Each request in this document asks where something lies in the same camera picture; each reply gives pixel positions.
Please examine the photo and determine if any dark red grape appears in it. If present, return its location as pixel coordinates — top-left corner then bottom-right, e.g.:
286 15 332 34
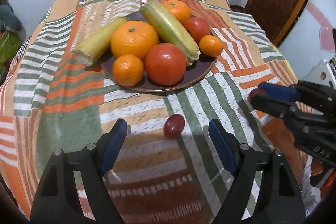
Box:
163 114 185 138
248 88 266 102

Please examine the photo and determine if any small mandarin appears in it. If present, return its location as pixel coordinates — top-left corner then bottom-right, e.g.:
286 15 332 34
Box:
112 54 144 87
199 35 223 57

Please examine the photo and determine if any red tomato front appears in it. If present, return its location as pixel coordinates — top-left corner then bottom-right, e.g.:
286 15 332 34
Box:
182 16 210 44

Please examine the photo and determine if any red tomato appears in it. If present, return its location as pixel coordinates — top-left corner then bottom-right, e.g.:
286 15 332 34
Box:
145 43 187 86
182 16 210 44

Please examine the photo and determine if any red tomato back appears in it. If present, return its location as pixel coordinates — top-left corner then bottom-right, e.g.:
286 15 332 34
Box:
145 43 187 86

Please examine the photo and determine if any corn cob yellow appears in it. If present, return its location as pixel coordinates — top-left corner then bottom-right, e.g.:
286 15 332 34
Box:
72 16 129 67

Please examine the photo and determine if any corn cob green husk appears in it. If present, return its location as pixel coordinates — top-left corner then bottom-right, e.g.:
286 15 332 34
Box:
140 0 201 67

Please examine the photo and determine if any large orange with sticker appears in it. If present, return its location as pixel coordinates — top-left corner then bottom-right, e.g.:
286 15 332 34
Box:
110 20 159 60

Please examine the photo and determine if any striped patchwork bed blanket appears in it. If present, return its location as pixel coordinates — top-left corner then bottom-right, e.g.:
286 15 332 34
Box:
1 0 307 223

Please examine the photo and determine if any green storage box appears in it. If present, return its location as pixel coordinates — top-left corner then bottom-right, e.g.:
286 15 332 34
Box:
0 31 22 84

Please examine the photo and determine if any grey plush toy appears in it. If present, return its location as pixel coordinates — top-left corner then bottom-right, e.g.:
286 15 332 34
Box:
0 5 22 32

